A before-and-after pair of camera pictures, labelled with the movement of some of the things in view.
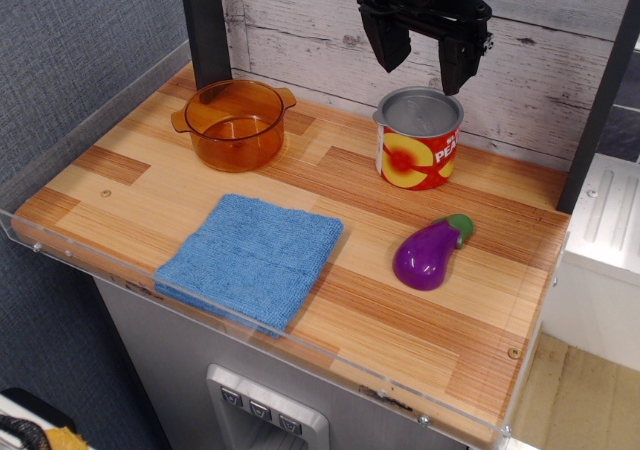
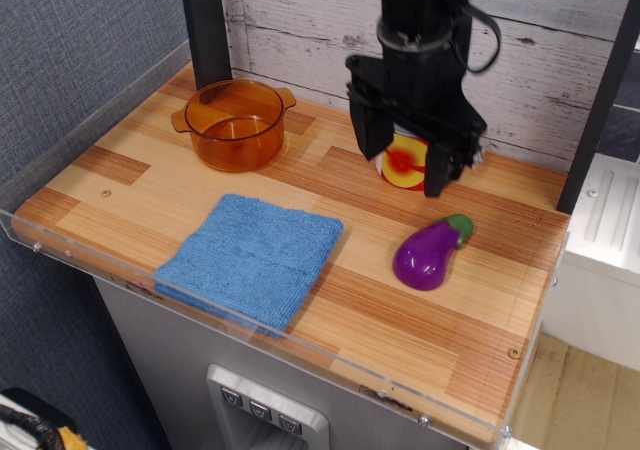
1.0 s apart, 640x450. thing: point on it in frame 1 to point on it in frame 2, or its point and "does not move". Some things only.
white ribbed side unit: [595, 297] does not move
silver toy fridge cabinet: [213, 385] does not move
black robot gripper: [440, 4] to [421, 92]
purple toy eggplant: [422, 257] does not move
